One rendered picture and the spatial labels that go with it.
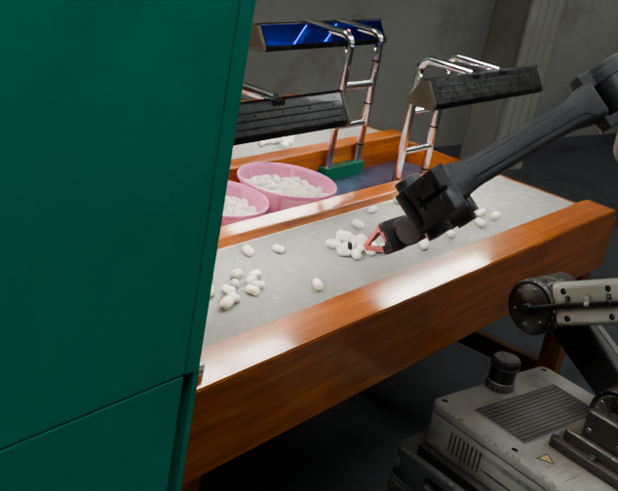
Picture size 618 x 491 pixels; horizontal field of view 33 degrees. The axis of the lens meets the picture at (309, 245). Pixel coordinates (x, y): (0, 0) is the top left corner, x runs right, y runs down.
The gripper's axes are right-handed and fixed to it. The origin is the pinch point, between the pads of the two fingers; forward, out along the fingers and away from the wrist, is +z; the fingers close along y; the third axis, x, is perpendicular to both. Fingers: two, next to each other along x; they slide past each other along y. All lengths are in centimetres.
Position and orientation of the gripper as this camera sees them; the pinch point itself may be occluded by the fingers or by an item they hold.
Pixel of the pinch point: (367, 245)
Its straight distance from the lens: 221.3
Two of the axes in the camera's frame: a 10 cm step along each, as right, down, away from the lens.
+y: -6.0, 1.7, -7.8
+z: -7.2, 3.1, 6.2
